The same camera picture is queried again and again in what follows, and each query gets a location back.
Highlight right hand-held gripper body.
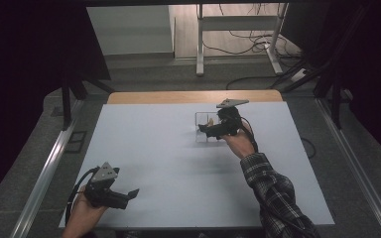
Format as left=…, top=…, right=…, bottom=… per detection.
left=215, top=97, right=250, bottom=137

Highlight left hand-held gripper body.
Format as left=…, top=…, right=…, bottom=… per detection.
left=83, top=162, right=130, bottom=210

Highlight clear plastic box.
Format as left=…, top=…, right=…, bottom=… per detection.
left=193, top=111, right=224, bottom=144

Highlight person's right hand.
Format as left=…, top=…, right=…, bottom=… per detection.
left=220, top=121, right=258, bottom=161

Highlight person's left hand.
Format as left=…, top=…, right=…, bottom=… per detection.
left=68, top=185, right=109, bottom=231

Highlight wooden table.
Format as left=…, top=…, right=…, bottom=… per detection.
left=106, top=89, right=284, bottom=105

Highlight white sheet table cover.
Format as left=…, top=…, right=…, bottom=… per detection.
left=59, top=100, right=335, bottom=229

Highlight white power strip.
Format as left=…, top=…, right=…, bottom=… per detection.
left=290, top=67, right=310, bottom=83

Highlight black stand legs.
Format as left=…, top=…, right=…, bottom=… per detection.
left=60, top=70, right=116, bottom=132
left=268, top=3, right=373, bottom=131

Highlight black curtain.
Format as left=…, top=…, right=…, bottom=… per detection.
left=0, top=0, right=112, bottom=212
left=279, top=0, right=381, bottom=170

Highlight right hand-held gripper black cable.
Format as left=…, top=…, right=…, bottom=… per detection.
left=239, top=116, right=260, bottom=154

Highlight hand-held gripper black cable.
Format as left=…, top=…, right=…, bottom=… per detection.
left=64, top=166, right=101, bottom=228
left=239, top=116, right=260, bottom=154

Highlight left hand-held gripper black cable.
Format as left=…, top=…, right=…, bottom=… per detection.
left=64, top=166, right=101, bottom=228

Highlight long black floor cable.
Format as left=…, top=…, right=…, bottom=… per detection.
left=224, top=74, right=281, bottom=91

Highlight black square floor frame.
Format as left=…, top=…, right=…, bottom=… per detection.
left=63, top=130, right=88, bottom=155

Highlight silver metal floor rail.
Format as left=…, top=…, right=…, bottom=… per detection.
left=315, top=96, right=381, bottom=238
left=9, top=98, right=84, bottom=238

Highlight tangle of black floor cables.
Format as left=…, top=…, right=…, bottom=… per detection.
left=200, top=2, right=303, bottom=61

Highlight thin black looped cable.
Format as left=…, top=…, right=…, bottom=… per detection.
left=300, top=136, right=318, bottom=160

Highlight white metal desk frame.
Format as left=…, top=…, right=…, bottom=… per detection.
left=194, top=2, right=291, bottom=78

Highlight white wall panel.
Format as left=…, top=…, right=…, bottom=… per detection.
left=85, top=4, right=176, bottom=57

